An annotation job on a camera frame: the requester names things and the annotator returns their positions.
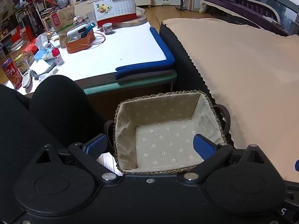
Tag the orange leather box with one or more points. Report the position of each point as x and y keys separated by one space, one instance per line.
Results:
x=77 y=45

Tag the cluttered storage shelf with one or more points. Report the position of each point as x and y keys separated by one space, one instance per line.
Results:
x=30 y=16

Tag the grey plastic tray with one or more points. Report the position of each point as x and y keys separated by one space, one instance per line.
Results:
x=48 y=66

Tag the white bottle with red cap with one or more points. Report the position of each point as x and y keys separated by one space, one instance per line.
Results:
x=58 y=57

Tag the red tin can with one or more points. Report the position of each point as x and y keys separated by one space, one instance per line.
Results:
x=11 y=73

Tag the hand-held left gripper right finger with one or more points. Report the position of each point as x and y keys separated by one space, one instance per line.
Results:
x=204 y=148

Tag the round wooden board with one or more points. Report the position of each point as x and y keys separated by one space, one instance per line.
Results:
x=133 y=21

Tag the white handheld device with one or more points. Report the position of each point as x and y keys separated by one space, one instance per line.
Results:
x=74 y=30

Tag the beige cloth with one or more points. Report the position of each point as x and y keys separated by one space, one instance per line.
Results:
x=233 y=74

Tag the desk calendar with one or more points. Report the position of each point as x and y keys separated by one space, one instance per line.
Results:
x=116 y=7

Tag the blue cushion pad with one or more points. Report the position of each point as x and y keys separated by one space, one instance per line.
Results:
x=167 y=59

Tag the cardboard box with red label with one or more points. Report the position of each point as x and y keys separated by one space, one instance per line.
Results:
x=59 y=17

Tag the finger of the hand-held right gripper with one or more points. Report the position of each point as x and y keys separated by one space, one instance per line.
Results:
x=297 y=163

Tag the glass jar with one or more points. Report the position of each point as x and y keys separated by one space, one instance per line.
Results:
x=22 y=64

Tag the white table board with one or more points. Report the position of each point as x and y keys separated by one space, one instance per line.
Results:
x=121 y=44

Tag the small jar with grey lid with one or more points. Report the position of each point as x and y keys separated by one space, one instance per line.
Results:
x=107 y=29

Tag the white remote control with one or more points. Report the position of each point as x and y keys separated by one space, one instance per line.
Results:
x=26 y=78

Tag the light blue cloth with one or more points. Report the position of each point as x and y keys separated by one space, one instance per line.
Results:
x=41 y=54

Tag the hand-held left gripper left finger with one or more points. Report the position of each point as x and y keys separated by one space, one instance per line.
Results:
x=97 y=144

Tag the purple sofa with white frame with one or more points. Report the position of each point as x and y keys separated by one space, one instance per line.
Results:
x=233 y=3

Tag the blue pen-like tool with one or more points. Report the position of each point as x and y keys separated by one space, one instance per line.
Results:
x=88 y=29

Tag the woven basket with floral lining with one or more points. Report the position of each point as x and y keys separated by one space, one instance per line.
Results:
x=163 y=130

